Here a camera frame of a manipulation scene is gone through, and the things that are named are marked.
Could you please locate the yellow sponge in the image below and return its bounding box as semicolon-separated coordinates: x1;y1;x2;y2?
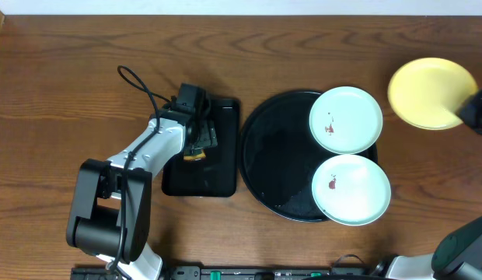
183;151;206;162

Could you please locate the yellow plate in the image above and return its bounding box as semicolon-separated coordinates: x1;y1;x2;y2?
387;58;478;130

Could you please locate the light green plate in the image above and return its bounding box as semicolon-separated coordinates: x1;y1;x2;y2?
311;155;392;226
309;86;383;154

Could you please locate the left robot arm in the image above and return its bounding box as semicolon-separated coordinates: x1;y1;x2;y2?
66;106;217;279

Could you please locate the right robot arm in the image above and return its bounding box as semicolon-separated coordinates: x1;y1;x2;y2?
370;216;482;280

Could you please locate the rectangular black tray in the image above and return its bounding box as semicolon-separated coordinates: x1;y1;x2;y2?
162;99;239;198

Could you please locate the round black tray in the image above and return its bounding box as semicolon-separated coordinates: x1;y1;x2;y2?
238;89;379;223

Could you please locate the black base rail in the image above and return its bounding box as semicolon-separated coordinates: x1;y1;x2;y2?
69;265;385;280

